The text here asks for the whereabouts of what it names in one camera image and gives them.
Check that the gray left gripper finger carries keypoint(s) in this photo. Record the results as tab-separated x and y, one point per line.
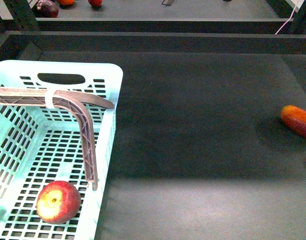
75	96
82	115

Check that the light blue plastic basket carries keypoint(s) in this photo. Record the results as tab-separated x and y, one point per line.
39	145

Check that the red apple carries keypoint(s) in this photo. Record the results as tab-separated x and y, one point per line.
58	202

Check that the red tomato on shelf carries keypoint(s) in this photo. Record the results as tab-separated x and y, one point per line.
95	3

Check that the dark purple eggplant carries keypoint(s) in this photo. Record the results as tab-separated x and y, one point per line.
48	8

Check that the orange fruit on shelf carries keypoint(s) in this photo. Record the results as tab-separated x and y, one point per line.
65	3

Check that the red orange mango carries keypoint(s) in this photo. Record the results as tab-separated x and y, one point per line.
295	119

